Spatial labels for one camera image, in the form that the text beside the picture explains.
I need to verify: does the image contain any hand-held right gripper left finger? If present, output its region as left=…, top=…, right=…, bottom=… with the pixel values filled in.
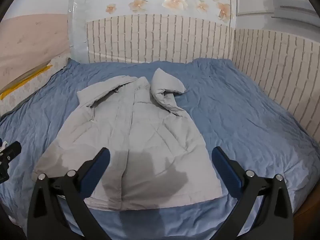
left=27, top=147, right=112, bottom=240

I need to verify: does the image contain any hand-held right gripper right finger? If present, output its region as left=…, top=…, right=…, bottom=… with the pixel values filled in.
left=211, top=146, right=294, bottom=240

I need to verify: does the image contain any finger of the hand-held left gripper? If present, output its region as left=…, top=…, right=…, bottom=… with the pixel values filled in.
left=3, top=141, right=22, bottom=159

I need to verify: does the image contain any grey padded jacket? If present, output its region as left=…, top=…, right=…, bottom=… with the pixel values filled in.
left=32, top=67, right=223, bottom=210

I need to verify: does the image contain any blue bed sheet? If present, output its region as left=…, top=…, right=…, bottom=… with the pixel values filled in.
left=0, top=58, right=320, bottom=240

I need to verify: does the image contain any yellow strip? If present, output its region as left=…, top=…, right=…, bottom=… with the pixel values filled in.
left=0, top=64, right=53, bottom=101

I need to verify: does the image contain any pink wooden board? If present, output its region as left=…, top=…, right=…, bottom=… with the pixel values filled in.
left=0, top=14, right=72, bottom=92

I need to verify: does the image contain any striped wall padding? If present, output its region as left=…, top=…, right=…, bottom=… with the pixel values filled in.
left=85, top=14, right=320, bottom=140

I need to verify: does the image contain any floral wall poster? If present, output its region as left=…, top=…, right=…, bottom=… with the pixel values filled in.
left=68, top=0, right=237, bottom=63

